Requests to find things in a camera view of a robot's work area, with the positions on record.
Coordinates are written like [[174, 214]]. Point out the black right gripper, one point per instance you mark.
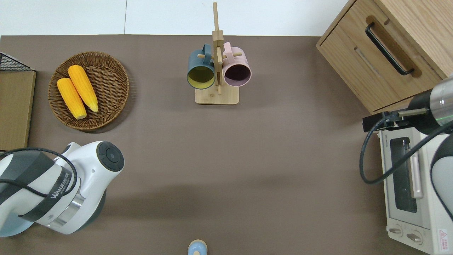
[[375, 122]]

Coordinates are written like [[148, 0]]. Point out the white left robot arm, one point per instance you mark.
[[88, 177]]

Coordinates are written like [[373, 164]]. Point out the wooden drawer cabinet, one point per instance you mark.
[[361, 60]]

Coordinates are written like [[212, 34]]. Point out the white toaster oven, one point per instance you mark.
[[403, 198]]

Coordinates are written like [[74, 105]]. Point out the pink mug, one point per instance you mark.
[[237, 72]]

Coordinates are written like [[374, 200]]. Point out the wooden mug tree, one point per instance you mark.
[[217, 97]]

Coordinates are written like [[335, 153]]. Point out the dark blue mug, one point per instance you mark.
[[200, 76]]

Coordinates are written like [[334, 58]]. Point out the blue service bell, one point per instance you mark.
[[197, 248]]

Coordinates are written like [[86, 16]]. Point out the brown wicker basket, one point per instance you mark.
[[106, 88]]

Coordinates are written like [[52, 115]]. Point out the yellow corn cob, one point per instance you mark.
[[84, 88], [70, 99]]

